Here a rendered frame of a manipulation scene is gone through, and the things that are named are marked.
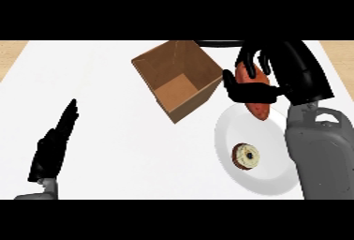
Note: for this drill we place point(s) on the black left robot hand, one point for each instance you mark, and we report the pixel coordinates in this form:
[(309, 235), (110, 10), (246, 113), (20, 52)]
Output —
[(54, 145)]

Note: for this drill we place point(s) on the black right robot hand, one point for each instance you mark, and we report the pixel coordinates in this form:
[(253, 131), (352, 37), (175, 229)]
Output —
[(295, 75)]

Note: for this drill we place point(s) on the orange sweet potato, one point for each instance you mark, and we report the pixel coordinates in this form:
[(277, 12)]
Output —
[(258, 108)]

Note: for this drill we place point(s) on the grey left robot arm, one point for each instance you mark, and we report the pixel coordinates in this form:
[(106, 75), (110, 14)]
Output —
[(40, 190)]

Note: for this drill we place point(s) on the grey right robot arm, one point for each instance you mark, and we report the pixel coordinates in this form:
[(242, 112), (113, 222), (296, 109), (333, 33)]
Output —
[(321, 150)]

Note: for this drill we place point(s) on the brown cardboard box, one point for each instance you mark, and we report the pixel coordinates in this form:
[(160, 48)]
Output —
[(177, 78)]

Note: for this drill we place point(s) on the white round plate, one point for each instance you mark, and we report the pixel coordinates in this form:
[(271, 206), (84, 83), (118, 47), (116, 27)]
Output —
[(258, 175)]

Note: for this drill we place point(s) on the black curved object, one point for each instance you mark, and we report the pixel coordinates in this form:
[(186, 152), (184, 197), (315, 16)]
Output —
[(218, 43)]

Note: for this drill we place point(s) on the white frosted donut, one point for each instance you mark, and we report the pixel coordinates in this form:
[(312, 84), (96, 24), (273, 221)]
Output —
[(246, 156)]

